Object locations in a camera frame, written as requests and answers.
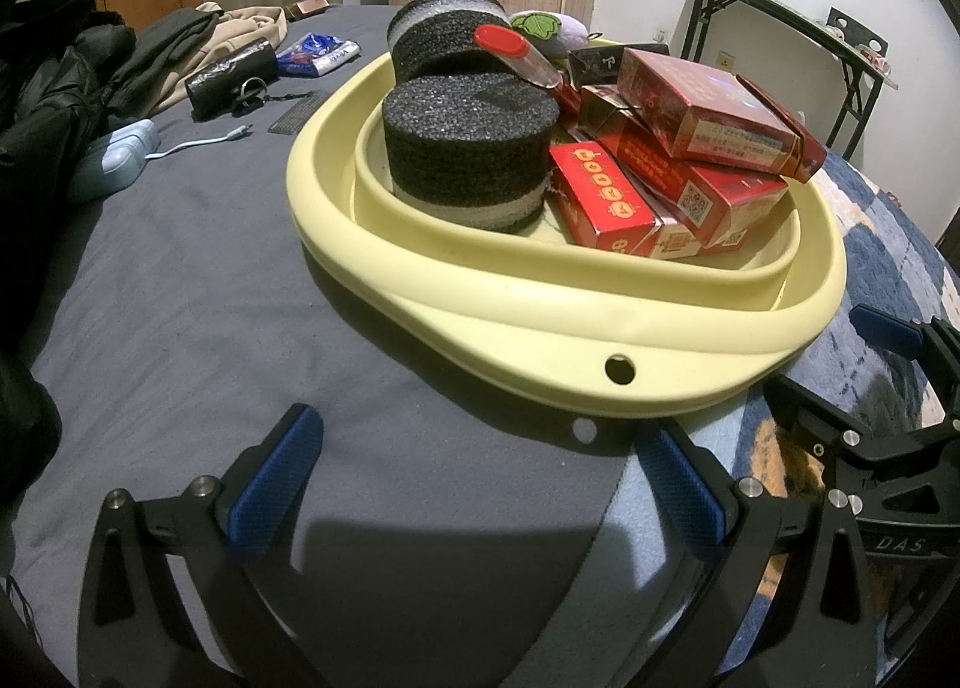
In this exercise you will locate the yellow plastic basin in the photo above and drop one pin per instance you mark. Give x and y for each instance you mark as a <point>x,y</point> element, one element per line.
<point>525,313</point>

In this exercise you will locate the blue tissue packet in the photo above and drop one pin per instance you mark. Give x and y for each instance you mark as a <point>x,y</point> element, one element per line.
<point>315,51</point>

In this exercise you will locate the black pouch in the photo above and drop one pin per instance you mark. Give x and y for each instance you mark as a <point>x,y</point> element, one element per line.
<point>225,77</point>

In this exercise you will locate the blue patterned blanket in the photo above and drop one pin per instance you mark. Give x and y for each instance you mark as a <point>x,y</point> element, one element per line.
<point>885,238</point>

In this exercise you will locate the red white box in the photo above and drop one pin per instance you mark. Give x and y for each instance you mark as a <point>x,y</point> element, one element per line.
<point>679,242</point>

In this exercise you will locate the grey bed sheet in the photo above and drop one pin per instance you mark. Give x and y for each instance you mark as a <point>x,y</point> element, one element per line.
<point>187,320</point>

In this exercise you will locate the small copper box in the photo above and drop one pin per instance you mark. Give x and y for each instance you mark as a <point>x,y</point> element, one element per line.
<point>307,6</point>

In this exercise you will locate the light blue power bank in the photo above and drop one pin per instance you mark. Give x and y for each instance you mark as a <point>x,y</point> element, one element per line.
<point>112,156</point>

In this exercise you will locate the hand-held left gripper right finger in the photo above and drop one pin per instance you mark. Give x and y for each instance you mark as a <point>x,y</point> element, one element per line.
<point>686,493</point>

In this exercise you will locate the clear tube red cap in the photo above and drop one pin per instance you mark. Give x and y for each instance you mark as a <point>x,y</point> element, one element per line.
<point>499,42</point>

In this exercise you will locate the small red lantern-print box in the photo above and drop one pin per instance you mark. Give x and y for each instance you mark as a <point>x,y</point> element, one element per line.
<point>600,197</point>

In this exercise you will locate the large dark red box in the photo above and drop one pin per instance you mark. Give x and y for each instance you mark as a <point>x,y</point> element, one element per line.
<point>705,111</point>

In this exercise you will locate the beige garment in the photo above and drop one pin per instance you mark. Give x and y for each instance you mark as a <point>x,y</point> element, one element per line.
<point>240,28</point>

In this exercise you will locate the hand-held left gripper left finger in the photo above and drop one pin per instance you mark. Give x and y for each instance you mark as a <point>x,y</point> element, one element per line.
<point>277,478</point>

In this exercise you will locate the yellow wall outlet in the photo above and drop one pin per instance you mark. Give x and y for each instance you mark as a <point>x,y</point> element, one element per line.
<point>725,60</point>

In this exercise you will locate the olive green garment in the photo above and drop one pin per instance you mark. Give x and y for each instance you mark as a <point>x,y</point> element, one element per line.
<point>157,51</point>

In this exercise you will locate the red patterned box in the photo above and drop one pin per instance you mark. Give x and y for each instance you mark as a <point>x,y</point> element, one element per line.
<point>675,178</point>

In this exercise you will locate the black grey foam cylinder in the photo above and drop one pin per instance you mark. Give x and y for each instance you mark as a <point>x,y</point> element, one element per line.
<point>435,43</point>
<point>465,148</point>

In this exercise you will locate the black box white circles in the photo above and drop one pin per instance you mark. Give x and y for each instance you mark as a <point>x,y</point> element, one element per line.
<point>847,24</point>

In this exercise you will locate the purple plush ball green leaf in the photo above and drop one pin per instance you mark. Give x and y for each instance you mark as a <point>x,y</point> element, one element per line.
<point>570,28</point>

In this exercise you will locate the black jacket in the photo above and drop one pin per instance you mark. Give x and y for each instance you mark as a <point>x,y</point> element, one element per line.
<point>45,103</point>

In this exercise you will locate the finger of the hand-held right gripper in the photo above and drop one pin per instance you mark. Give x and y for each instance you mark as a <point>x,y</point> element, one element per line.
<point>885,332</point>
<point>810,407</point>

